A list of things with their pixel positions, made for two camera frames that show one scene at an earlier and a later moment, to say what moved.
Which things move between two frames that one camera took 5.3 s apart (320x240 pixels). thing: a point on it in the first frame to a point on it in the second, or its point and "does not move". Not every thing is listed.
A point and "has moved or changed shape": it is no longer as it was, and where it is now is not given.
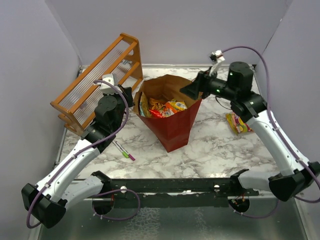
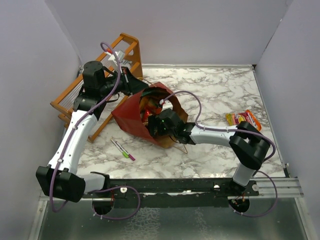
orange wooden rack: (122, 59) does not move
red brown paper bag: (170, 114) has moved or changed shape
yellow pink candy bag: (238, 125) does not move
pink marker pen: (131, 156) does not move
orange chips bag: (176, 106) has moved or changed shape
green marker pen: (124, 153) does not move
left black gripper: (126, 95) to (132, 84)
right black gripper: (202, 85) to (152, 122)
